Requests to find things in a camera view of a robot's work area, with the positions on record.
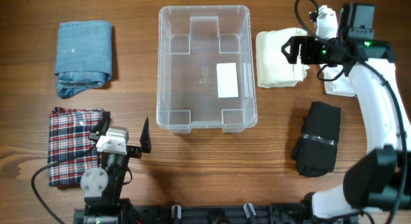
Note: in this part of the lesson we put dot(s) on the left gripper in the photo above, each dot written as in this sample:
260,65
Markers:
135,151

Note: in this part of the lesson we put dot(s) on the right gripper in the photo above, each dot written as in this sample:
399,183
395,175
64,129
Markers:
308,43

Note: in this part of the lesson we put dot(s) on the cream cloth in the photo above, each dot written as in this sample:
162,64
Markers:
273,69

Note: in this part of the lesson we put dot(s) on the white t-shirt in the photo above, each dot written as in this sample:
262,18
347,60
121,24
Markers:
339,87

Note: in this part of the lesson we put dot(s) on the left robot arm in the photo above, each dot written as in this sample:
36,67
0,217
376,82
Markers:
102,185

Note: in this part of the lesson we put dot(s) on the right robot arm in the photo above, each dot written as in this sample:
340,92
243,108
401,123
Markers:
380,181

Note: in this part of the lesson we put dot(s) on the folded red plaid shirt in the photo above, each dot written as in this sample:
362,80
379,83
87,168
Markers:
69,130

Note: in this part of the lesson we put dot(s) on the white label in bin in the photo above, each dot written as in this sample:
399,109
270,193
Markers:
227,81

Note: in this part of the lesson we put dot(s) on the clear plastic storage bin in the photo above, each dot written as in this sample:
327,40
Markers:
192,41

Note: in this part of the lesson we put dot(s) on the folded blue denim jeans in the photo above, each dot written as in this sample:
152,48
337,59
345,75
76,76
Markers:
84,57

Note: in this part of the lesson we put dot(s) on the folded black garment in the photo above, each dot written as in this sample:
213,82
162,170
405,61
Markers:
315,152

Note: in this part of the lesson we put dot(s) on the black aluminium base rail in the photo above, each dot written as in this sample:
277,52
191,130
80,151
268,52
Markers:
275,213

